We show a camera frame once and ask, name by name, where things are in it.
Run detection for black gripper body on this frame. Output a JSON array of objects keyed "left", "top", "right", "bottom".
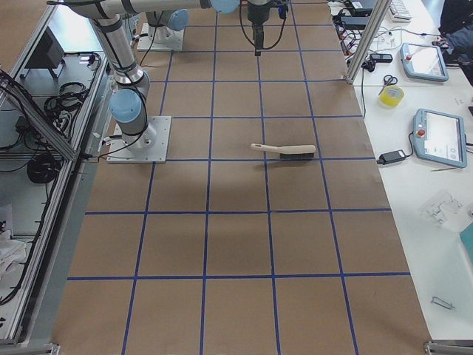
[{"left": 247, "top": 0, "right": 271, "bottom": 25}]

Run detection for teach pendant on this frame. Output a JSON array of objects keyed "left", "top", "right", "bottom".
[
  {"left": 400, "top": 43, "right": 449, "bottom": 82},
  {"left": 412, "top": 109, "right": 467, "bottom": 169}
]

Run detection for black handled scissors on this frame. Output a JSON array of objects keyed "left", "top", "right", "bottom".
[{"left": 378, "top": 75, "right": 398, "bottom": 95}]

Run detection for teal box corner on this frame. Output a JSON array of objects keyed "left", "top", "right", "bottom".
[{"left": 460, "top": 223, "right": 473, "bottom": 261}]

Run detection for near teach pendant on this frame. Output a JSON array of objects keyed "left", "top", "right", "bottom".
[{"left": 412, "top": 109, "right": 467, "bottom": 169}]

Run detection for yellow tape roll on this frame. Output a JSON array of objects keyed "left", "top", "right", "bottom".
[{"left": 378, "top": 85, "right": 405, "bottom": 109}]

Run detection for black power adapter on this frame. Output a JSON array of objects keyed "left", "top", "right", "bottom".
[{"left": 377, "top": 149, "right": 407, "bottom": 165}]

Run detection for metal bracket clip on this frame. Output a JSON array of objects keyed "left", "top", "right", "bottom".
[{"left": 431, "top": 296, "right": 455, "bottom": 310}]

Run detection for far teach pendant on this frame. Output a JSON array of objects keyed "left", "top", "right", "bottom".
[{"left": 400, "top": 43, "right": 449, "bottom": 82}]

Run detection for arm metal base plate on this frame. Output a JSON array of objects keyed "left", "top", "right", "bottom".
[
  {"left": 106, "top": 116, "right": 171, "bottom": 163},
  {"left": 137, "top": 23, "right": 185, "bottom": 52}
]

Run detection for aluminium frame post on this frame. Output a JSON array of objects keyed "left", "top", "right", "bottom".
[{"left": 346, "top": 0, "right": 390, "bottom": 84}]

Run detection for white hand brush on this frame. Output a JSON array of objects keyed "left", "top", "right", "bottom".
[{"left": 250, "top": 143, "right": 316, "bottom": 160}]

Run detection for clear plastic packaging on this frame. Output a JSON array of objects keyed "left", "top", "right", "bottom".
[{"left": 420, "top": 190, "right": 466, "bottom": 228}]

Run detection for black monitor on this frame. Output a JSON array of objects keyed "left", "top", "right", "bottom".
[{"left": 21, "top": 27, "right": 65, "bottom": 79}]

